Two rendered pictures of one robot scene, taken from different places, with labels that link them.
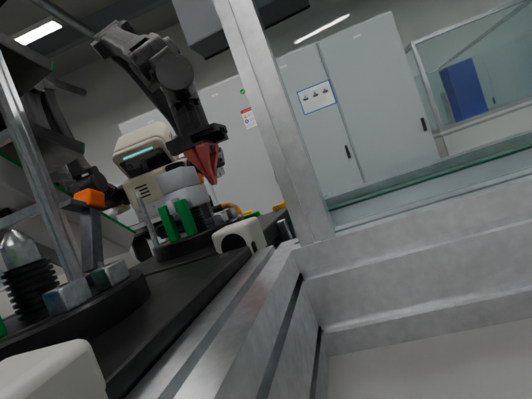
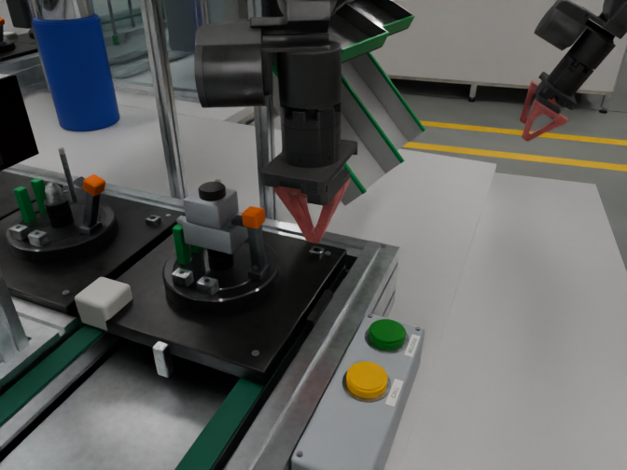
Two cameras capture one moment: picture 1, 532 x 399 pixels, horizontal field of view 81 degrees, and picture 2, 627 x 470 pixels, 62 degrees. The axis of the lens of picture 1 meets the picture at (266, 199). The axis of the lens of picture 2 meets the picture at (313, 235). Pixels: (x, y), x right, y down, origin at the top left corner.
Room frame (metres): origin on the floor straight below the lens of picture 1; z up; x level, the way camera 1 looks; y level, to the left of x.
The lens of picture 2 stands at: (0.66, -0.39, 1.36)
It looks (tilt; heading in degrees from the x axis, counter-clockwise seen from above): 32 degrees down; 98
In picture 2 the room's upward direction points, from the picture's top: straight up
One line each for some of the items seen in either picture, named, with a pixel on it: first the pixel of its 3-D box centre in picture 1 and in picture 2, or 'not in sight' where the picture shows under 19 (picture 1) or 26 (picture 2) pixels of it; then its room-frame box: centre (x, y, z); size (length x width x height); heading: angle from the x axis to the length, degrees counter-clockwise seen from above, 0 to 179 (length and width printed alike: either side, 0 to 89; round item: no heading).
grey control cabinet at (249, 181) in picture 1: (244, 182); not in sight; (3.74, 0.17, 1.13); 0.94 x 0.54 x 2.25; 82
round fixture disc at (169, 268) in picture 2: (200, 236); (222, 270); (0.47, 0.11, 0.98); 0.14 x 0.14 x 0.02
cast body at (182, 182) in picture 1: (179, 187); (207, 213); (0.46, 0.11, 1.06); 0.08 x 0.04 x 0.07; 166
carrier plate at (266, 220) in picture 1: (204, 248); (223, 283); (0.47, 0.11, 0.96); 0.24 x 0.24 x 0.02; 75
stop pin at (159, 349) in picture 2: (285, 233); (162, 359); (0.44, -0.01, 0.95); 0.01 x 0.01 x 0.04; 75
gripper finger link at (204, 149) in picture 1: (200, 163); (316, 198); (0.59, 0.09, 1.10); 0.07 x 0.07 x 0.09; 76
